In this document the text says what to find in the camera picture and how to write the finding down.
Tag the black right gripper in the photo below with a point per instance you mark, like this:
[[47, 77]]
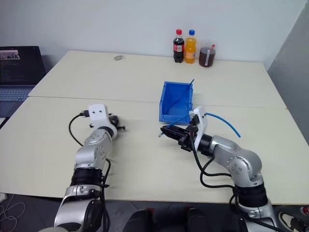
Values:
[[187, 138]]

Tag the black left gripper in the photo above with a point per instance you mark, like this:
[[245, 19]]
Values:
[[113, 121]]

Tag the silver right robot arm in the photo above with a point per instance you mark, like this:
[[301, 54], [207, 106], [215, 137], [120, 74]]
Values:
[[236, 157]]

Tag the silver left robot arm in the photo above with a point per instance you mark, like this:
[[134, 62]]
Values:
[[91, 149]]

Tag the blue plastic bin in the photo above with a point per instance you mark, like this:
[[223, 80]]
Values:
[[175, 102]]

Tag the clear tape roll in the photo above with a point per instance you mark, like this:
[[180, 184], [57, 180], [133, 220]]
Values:
[[118, 58]]

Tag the clear jar brown liquid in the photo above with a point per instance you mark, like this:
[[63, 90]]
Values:
[[207, 55]]

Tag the cola bottle red cap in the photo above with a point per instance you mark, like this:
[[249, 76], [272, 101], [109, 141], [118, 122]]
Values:
[[178, 47]]

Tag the orange soda bottle blue cap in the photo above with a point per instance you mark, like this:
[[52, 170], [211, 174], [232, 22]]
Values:
[[190, 47]]

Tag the dark rounded shape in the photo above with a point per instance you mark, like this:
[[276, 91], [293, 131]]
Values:
[[195, 220], [140, 221]]

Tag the dark laptop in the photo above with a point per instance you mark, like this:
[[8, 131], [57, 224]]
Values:
[[17, 72]]

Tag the white black shoe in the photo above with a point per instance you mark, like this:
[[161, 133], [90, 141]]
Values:
[[290, 221]]

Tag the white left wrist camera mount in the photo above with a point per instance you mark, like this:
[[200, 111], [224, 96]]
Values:
[[97, 116]]

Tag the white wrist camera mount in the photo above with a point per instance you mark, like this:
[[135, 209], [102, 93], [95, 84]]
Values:
[[200, 125], [97, 116]]

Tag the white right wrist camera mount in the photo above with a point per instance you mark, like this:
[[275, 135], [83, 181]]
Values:
[[200, 125]]

